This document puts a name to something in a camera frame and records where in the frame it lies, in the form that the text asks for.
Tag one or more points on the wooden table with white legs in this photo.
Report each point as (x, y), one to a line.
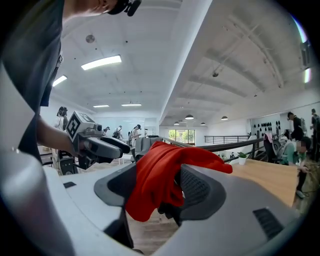
(270, 177)

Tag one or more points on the person's head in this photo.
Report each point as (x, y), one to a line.
(82, 7)

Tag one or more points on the black head-mounted camera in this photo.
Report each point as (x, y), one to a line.
(130, 6)

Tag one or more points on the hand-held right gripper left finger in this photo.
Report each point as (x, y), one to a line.
(82, 200)

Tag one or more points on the round ceiling detector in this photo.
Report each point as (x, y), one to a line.
(90, 38)

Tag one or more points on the green plant in white pot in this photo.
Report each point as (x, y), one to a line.
(242, 158)

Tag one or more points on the red t-shirt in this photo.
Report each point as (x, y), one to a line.
(155, 180)

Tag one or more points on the grey jacket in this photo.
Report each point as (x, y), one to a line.
(145, 145)

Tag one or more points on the pink cloth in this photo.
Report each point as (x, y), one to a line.
(268, 137)

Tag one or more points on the window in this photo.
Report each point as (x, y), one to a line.
(181, 136)

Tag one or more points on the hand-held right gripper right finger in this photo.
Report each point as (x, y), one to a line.
(225, 225)

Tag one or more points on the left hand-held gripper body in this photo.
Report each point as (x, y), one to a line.
(80, 122)

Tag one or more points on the rectangular ceiling light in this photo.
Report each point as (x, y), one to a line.
(101, 62)
(59, 80)
(101, 106)
(131, 104)

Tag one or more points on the dark railing with wooden handrail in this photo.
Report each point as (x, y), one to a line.
(237, 145)

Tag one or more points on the black items on wall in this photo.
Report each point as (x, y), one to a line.
(265, 125)

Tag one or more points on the person's dark clothing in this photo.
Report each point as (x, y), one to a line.
(30, 62)

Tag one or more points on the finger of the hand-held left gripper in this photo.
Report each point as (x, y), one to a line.
(105, 150)
(120, 145)

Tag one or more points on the person's left forearm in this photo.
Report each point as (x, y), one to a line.
(52, 136)

